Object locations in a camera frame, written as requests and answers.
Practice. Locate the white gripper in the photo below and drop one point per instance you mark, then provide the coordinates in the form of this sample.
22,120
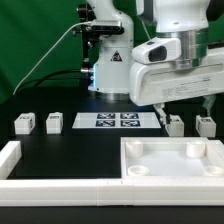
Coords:
158,83

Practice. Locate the white square tabletop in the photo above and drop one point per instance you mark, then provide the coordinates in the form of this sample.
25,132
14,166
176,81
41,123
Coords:
181,157

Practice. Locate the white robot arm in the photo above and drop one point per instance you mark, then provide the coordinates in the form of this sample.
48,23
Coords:
178,63

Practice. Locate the white sheet with tags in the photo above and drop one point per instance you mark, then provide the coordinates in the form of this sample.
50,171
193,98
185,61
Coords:
116,120

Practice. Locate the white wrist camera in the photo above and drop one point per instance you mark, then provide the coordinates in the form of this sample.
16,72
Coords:
157,50

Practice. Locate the white front wall rail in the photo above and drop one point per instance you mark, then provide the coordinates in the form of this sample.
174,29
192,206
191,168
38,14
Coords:
128,192

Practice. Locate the white left wall block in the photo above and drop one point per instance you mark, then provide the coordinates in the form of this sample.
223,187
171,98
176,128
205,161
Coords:
9,157

